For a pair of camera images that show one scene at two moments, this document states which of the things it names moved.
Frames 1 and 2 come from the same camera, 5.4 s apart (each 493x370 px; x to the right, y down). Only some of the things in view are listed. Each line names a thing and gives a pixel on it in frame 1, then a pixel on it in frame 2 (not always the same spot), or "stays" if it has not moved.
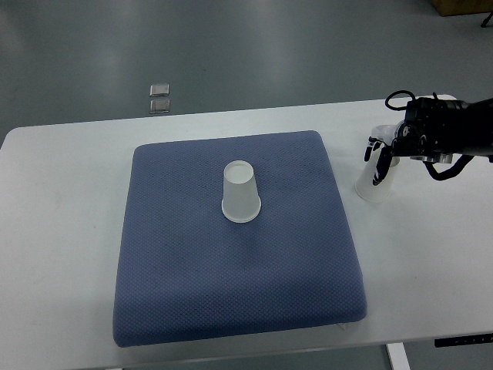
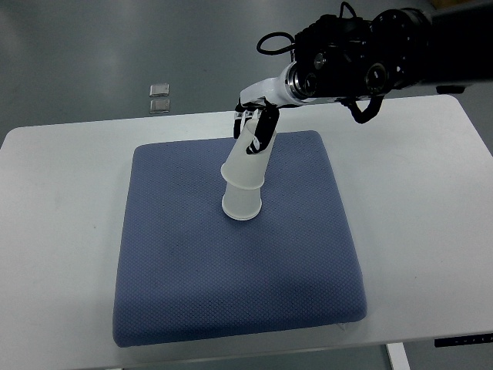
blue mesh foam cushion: (185, 272) stays
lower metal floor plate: (159, 105) stays
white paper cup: (364, 186) -> (243, 169)
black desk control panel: (444, 342) stays
